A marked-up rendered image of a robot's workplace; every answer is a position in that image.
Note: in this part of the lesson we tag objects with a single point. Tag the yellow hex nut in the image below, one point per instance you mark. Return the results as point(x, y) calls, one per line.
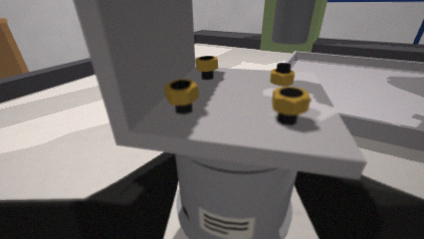
point(206, 63)
point(282, 79)
point(290, 101)
point(181, 92)

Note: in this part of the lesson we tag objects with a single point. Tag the red screwdriver handle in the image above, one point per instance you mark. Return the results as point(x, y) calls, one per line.
point(292, 21)

